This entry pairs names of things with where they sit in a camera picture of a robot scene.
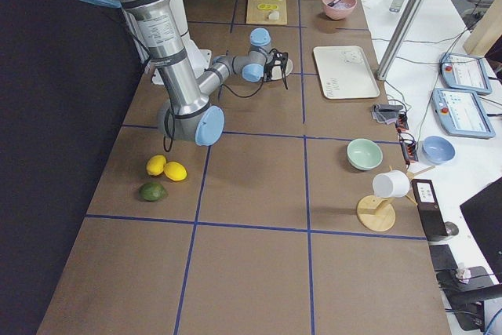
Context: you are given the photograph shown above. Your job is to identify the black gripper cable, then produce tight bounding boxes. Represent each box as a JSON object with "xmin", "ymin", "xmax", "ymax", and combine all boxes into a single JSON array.
[{"xmin": 162, "ymin": 50, "xmax": 271, "ymax": 152}]

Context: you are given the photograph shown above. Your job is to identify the white mug on stand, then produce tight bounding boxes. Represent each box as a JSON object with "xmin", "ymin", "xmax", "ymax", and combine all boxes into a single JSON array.
[{"xmin": 372, "ymin": 170, "xmax": 410, "ymax": 198}]

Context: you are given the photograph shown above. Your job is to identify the pink bowl with ice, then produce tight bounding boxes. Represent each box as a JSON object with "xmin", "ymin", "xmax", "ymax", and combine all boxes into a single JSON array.
[{"xmin": 322, "ymin": 0, "xmax": 358, "ymax": 20}]

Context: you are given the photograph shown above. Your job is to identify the yellow lemon near lime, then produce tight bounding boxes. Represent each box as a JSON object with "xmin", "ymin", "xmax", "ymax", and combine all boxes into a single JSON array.
[{"xmin": 146, "ymin": 155, "xmax": 167, "ymax": 177}]

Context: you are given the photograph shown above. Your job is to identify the black box white label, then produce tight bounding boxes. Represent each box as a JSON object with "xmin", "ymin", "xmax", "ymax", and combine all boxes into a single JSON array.
[{"xmin": 411, "ymin": 178, "xmax": 448, "ymax": 242}]

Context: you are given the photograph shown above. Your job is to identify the teach pendant near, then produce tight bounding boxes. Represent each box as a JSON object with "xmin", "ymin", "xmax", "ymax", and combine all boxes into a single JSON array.
[{"xmin": 431, "ymin": 88, "xmax": 496, "ymax": 139}]

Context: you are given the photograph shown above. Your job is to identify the wooden mug stand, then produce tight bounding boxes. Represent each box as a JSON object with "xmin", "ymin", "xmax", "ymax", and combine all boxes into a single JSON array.
[{"xmin": 356, "ymin": 166, "xmax": 434, "ymax": 232}]

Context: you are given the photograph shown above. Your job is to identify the teach pendant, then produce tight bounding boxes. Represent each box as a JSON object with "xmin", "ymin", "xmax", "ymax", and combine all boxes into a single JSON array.
[
  {"xmin": 439, "ymin": 53, "xmax": 492, "ymax": 95},
  {"xmin": 431, "ymin": 88, "xmax": 496, "ymax": 139}
]

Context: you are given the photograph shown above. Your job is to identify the green lime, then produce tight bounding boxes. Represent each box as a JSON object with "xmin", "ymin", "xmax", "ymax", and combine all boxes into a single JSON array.
[{"xmin": 139, "ymin": 182, "xmax": 166, "ymax": 202}]

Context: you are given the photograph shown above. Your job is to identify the black monitor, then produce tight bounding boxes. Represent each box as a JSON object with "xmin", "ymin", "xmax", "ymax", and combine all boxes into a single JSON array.
[{"xmin": 460, "ymin": 178, "xmax": 502, "ymax": 274}]

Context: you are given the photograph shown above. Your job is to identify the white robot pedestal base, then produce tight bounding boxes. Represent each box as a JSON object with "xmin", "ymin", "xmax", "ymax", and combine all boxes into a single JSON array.
[{"xmin": 169, "ymin": 0, "xmax": 211, "ymax": 78}]

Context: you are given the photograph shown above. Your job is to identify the cream round plate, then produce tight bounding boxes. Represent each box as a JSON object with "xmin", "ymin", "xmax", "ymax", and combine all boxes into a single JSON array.
[{"xmin": 271, "ymin": 59, "xmax": 293, "ymax": 81}]

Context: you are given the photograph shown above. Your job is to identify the aluminium frame post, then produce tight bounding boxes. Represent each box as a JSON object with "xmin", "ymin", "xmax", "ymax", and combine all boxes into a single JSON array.
[{"xmin": 376, "ymin": 0, "xmax": 424, "ymax": 81}]

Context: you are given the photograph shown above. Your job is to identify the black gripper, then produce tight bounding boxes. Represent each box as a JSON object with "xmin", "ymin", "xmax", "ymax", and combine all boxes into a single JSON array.
[{"xmin": 263, "ymin": 49, "xmax": 289, "ymax": 90}]

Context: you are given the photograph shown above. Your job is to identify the yellow lemon far one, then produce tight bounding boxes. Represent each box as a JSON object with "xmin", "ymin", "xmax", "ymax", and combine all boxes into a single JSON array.
[{"xmin": 163, "ymin": 161, "xmax": 187, "ymax": 182}]

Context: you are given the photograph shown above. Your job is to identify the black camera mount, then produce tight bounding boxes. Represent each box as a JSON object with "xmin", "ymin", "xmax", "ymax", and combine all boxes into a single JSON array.
[{"xmin": 429, "ymin": 245, "xmax": 501, "ymax": 334}]

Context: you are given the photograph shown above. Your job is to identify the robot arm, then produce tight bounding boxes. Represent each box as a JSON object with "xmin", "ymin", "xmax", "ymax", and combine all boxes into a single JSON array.
[{"xmin": 80, "ymin": 0, "xmax": 288, "ymax": 146}]

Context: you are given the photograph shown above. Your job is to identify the bamboo cutting board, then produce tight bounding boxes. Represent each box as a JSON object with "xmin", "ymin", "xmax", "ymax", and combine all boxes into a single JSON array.
[{"xmin": 246, "ymin": 0, "xmax": 288, "ymax": 25}]

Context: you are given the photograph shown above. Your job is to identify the blue bowl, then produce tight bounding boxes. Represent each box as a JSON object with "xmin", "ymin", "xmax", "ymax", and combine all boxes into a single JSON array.
[{"xmin": 422, "ymin": 136, "xmax": 456, "ymax": 165}]

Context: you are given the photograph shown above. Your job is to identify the white bear tray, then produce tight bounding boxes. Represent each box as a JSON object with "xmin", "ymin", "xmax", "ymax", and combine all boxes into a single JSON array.
[{"xmin": 313, "ymin": 46, "xmax": 380, "ymax": 100}]

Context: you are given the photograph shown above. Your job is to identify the teach pendant far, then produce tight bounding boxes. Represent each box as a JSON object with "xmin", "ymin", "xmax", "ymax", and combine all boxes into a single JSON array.
[{"xmin": 439, "ymin": 53, "xmax": 492, "ymax": 95}]

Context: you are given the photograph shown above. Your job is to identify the orange black electronics board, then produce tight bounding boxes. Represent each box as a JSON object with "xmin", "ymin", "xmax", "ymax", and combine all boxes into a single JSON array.
[{"xmin": 395, "ymin": 112, "xmax": 419, "ymax": 166}]

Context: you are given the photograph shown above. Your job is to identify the green bowl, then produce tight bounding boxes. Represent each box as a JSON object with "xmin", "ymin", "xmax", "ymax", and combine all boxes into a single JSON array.
[{"xmin": 347, "ymin": 138, "xmax": 383, "ymax": 171}]

